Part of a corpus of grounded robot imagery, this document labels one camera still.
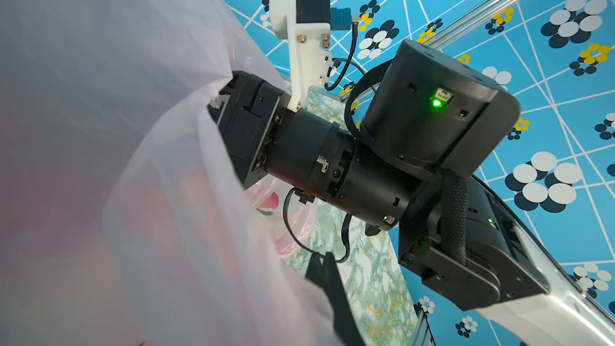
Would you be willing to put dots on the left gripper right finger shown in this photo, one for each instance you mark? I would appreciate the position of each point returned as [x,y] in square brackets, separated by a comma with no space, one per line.
[343,320]

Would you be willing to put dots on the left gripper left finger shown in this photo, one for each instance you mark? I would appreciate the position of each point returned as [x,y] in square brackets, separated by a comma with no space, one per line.
[316,271]

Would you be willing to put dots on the aluminium front rail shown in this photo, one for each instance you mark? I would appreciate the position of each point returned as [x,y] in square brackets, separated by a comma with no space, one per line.
[422,335]

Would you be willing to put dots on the right aluminium corner post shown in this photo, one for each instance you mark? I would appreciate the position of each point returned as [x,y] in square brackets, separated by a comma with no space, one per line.
[467,23]

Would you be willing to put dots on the pink plastic bag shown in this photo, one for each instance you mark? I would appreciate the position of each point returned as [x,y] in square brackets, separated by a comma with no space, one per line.
[122,219]

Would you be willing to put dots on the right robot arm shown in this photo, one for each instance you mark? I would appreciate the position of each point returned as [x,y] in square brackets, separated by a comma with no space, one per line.
[411,164]

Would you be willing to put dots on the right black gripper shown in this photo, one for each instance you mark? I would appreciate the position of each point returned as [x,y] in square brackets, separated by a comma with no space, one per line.
[246,111]

